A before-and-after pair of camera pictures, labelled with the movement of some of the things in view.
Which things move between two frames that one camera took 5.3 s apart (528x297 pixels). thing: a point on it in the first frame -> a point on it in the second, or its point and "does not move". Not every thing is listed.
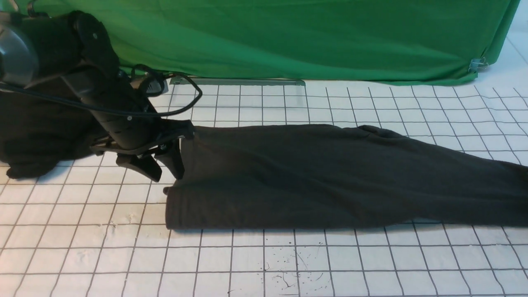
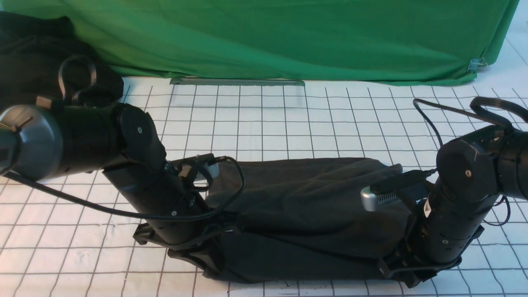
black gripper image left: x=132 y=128 -> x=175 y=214
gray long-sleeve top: x=335 y=176 -> x=303 y=220
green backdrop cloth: x=442 y=41 does not move
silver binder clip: x=476 y=64 does not move
